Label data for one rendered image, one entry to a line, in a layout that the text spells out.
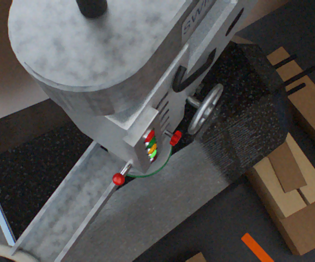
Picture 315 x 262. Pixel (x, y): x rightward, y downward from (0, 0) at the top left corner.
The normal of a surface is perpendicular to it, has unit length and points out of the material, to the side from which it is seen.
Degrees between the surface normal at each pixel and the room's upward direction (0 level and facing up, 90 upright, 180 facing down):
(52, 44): 0
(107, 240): 45
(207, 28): 4
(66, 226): 2
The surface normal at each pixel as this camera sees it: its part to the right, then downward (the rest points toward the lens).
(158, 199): 0.35, 0.38
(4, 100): -0.04, -0.27
